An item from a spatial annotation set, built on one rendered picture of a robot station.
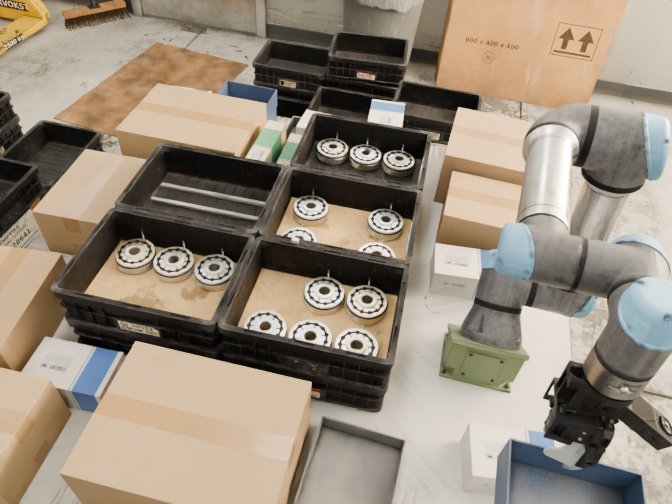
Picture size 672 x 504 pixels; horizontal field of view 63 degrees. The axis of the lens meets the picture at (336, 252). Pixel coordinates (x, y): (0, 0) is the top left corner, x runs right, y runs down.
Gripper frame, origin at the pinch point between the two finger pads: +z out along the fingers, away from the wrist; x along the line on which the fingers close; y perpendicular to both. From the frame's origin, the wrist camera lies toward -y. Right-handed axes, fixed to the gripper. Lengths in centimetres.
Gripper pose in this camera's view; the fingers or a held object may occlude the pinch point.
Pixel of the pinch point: (571, 460)
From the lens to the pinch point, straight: 97.9
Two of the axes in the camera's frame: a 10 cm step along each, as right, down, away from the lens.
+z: -0.8, 7.5, 6.5
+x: -2.6, 6.2, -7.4
